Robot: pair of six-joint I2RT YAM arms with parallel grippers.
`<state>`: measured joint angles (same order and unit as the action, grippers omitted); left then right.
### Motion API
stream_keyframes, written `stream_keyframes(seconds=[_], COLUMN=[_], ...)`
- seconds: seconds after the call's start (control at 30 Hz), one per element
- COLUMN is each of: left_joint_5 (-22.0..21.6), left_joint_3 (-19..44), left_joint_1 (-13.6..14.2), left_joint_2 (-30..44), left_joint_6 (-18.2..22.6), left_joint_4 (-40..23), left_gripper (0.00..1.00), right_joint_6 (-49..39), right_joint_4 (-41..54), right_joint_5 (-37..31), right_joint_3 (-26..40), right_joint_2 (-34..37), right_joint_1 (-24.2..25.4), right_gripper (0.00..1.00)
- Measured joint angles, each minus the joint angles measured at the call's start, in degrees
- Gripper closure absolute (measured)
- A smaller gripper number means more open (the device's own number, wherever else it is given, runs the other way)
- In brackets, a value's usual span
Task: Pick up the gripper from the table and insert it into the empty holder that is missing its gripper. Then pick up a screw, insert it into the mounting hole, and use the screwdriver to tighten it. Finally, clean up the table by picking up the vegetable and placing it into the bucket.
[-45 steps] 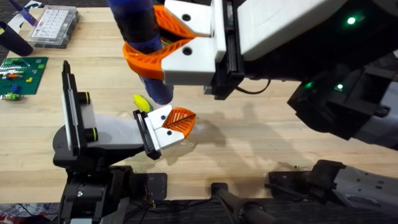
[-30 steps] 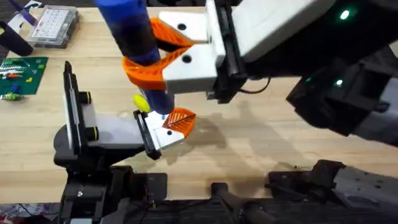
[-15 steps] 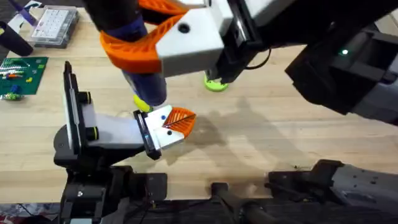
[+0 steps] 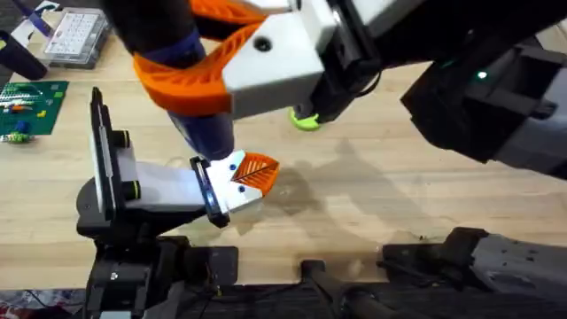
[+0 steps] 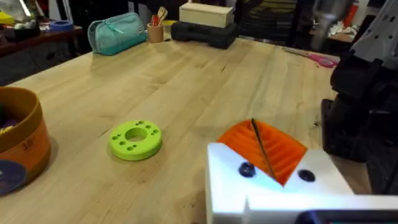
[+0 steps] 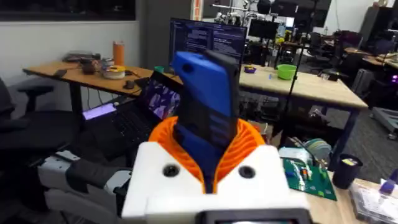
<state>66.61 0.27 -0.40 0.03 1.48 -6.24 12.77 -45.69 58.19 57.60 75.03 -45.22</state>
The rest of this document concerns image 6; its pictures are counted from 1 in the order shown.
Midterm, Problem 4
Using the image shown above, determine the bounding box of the wooden desk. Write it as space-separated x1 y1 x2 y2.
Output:
22 60 184 125

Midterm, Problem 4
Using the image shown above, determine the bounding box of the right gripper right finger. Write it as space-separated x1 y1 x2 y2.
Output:
213 119 290 196

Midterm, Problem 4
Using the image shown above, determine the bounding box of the green bowl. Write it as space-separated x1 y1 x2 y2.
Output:
276 63 298 81

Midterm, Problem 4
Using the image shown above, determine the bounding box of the black laptop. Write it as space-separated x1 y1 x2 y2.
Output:
83 70 183 160

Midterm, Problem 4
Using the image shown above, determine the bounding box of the blue electric screwdriver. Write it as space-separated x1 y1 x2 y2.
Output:
170 49 242 194

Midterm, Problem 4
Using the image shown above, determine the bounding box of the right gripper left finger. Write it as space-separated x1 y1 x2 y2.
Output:
121 116 206 218

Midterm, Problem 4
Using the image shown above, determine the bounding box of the white and yellow spool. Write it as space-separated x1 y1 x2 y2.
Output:
102 65 127 80

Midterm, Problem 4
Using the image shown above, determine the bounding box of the stack of pale discs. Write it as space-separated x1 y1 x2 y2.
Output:
303 138 333 163

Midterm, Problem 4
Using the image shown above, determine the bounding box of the computer monitor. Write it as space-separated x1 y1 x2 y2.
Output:
169 17 248 68

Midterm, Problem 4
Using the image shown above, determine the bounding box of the green board with blocks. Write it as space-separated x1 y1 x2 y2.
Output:
282 157 338 202

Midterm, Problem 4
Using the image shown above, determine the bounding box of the black office chair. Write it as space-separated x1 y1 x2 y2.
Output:
0 77 80 190

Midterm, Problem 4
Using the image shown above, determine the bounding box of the wooden table with dark legs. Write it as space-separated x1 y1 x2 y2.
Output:
238 63 369 172

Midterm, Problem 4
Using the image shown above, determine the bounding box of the black cup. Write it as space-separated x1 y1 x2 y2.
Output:
331 152 364 190

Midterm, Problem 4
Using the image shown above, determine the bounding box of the orange bottle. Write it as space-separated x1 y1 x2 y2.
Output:
112 40 126 67

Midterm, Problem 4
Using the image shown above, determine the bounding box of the small dark monitor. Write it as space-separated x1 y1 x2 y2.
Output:
247 19 280 40

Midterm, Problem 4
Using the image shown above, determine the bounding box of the clear plastic box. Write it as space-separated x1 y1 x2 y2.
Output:
348 178 398 224

